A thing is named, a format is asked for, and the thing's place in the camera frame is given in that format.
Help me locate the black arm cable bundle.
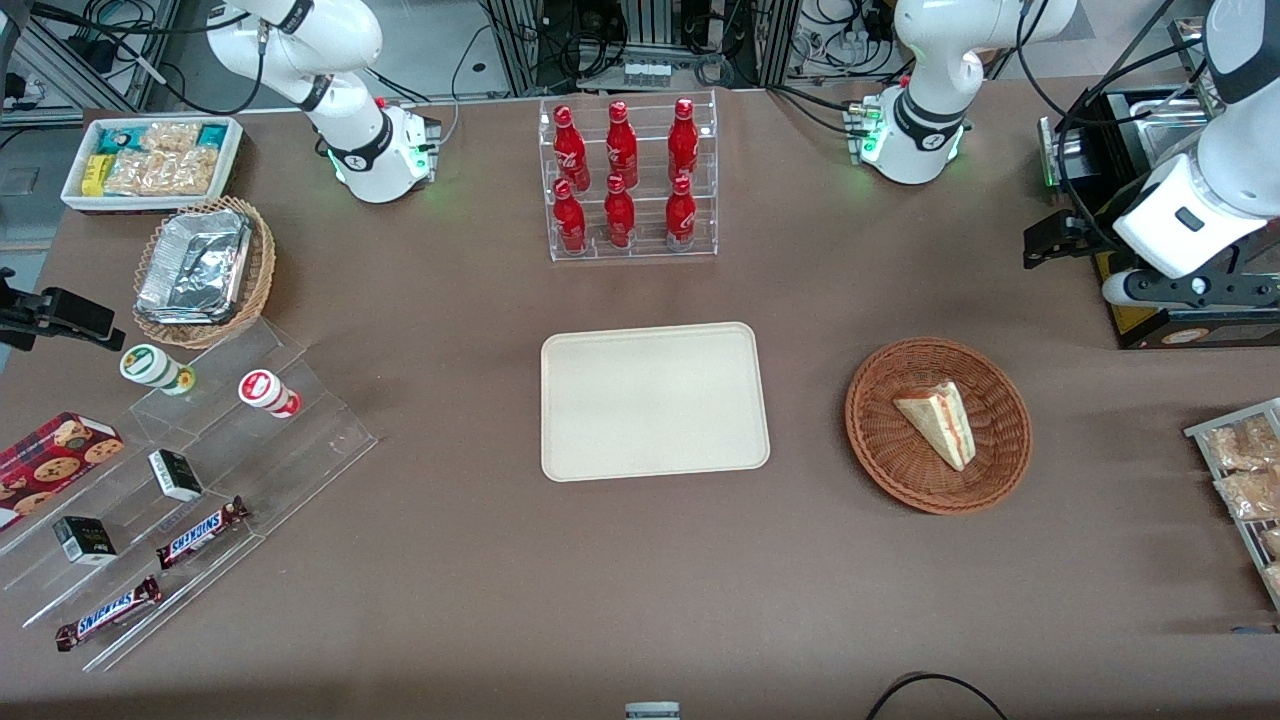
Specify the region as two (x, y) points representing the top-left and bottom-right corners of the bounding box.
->
(1015, 0), (1201, 263)

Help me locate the snickers chocolate bar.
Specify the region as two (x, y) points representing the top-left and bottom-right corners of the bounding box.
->
(156, 496), (251, 571)
(55, 575), (163, 653)

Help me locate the clear acrylic bottle rack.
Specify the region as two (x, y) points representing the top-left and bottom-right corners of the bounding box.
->
(538, 90), (719, 263)

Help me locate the black steel appliance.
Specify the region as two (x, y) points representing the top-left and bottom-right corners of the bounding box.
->
(1038, 85), (1216, 196)

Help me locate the small black carton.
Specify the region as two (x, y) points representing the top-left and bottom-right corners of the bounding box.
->
(52, 516), (118, 567)
(148, 449), (204, 503)

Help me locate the cream plastic tray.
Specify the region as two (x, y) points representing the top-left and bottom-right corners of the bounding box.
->
(541, 322), (771, 483)

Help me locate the green white yogurt cup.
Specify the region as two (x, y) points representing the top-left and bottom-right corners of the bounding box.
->
(120, 344), (196, 396)

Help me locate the oval brown wicker basket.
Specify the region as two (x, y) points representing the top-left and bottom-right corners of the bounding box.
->
(132, 196), (277, 350)

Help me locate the clear acrylic stepped display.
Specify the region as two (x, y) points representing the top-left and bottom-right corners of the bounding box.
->
(0, 318), (379, 673)

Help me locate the black table cable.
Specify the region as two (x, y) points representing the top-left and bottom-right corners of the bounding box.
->
(865, 672), (1011, 720)

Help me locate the clear bag of crackers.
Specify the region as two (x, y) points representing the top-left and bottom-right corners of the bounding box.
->
(140, 122), (201, 154)
(105, 150), (221, 197)

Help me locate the aluminium profile frame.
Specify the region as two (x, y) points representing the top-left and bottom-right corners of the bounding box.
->
(0, 0), (186, 126)

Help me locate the red cola bottle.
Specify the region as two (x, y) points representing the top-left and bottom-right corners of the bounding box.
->
(553, 179), (588, 254)
(665, 175), (697, 251)
(668, 97), (700, 184)
(604, 174), (636, 249)
(553, 104), (591, 193)
(606, 100), (639, 189)

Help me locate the red cookie box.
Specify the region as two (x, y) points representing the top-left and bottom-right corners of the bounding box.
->
(0, 412), (125, 531)

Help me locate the control cabinet with cables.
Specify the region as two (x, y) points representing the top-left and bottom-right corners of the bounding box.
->
(480, 0), (801, 93)

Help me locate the round brown wicker basket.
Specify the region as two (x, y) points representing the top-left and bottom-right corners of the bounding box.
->
(845, 337), (1033, 516)

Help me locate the aluminium foil container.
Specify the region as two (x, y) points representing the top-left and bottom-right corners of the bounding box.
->
(136, 208), (253, 326)

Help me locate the red white yogurt cup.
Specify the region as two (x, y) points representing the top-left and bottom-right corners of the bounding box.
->
(238, 369), (302, 419)

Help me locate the white power strip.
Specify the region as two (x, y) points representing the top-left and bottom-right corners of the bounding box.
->
(825, 22), (898, 67)

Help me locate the white rectangular snack bin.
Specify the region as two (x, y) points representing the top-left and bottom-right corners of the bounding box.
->
(60, 116), (244, 215)

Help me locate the triangle sandwich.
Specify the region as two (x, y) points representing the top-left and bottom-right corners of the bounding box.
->
(893, 380), (976, 473)

